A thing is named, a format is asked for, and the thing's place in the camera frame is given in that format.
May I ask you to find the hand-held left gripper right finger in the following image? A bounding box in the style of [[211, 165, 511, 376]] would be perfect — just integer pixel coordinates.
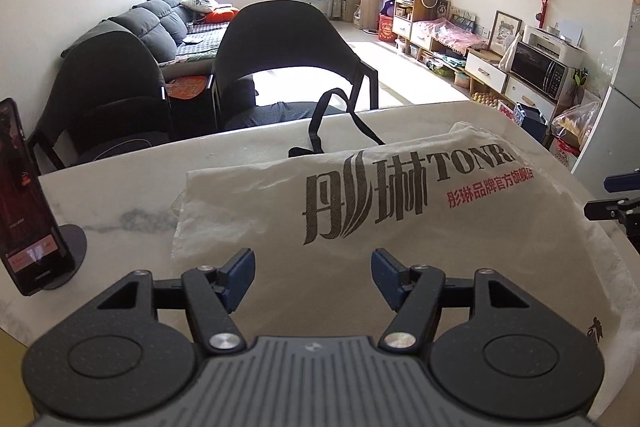
[[371, 248, 533, 354]]

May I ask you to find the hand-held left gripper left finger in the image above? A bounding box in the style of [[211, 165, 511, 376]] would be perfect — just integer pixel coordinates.
[[95, 248, 257, 354]]

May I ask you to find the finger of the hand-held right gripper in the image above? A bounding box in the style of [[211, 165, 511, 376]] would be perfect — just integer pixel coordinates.
[[604, 173, 640, 192], [583, 193, 640, 254]]

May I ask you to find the white shopping bag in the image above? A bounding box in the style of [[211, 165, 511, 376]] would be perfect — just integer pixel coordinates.
[[170, 89, 628, 425]]

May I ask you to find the clear plastic bag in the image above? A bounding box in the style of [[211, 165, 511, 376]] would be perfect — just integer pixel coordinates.
[[550, 101, 602, 148]]

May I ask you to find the blue paper bag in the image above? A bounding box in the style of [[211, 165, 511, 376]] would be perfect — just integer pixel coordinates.
[[514, 103, 549, 144]]

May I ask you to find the white plastic bag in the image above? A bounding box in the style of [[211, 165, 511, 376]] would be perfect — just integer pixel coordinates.
[[499, 32, 524, 74]]

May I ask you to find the silver refrigerator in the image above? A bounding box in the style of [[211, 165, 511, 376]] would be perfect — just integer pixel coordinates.
[[570, 0, 640, 180]]

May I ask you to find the black microwave oven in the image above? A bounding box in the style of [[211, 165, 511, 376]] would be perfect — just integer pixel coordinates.
[[509, 41, 569, 101]]

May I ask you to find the white printer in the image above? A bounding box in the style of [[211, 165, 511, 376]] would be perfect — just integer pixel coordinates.
[[522, 26, 587, 68]]

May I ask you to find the low white drawer cabinet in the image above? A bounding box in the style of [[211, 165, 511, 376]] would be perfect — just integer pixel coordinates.
[[392, 14, 558, 122]]

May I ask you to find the framed cartoon picture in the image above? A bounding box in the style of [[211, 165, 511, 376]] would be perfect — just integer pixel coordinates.
[[489, 11, 522, 56]]

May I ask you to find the orange patterned seat pad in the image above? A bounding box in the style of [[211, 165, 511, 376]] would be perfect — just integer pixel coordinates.
[[166, 76, 208, 101]]

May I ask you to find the pink cloth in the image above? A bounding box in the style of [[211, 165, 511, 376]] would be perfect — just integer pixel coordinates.
[[414, 19, 490, 54]]

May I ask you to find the black smartphone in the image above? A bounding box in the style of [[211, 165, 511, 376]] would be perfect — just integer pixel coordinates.
[[0, 97, 77, 297]]

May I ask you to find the black dining chair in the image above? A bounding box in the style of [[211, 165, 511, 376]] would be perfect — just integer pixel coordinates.
[[27, 29, 173, 168], [210, 0, 381, 132]]

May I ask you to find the red gift box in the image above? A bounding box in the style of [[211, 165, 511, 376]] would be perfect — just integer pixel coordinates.
[[377, 14, 397, 44]]

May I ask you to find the grey sofa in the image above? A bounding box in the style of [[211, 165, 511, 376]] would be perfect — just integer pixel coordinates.
[[61, 0, 236, 80]]

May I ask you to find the wooden desk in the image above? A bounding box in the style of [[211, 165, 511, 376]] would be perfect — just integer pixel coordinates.
[[342, 0, 386, 32]]

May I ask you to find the wooden cube shelf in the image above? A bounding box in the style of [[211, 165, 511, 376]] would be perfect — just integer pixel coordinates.
[[392, 0, 441, 20]]

